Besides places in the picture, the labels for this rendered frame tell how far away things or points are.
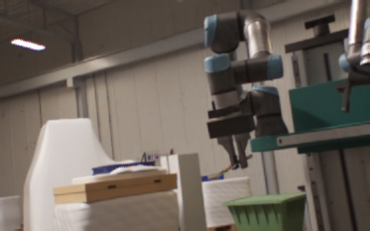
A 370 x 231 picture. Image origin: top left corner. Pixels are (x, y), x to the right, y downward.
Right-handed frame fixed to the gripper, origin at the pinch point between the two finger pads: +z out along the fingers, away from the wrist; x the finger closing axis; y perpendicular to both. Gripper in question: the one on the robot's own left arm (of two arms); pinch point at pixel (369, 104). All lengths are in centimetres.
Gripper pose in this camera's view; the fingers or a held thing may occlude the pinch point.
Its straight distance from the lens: 143.3
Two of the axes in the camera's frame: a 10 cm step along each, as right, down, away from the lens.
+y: -5.6, -4.3, -7.1
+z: -2.3, 9.0, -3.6
